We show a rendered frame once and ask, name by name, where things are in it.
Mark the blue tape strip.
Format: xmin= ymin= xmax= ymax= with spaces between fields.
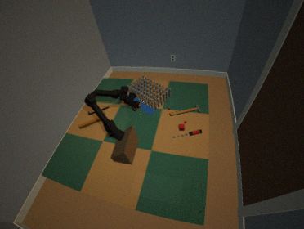
xmin=133 ymin=97 xmax=155 ymax=115

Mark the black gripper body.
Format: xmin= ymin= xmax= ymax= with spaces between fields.
xmin=124 ymin=97 xmax=140 ymax=108

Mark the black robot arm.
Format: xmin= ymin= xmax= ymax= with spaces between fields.
xmin=84 ymin=87 xmax=136 ymax=141

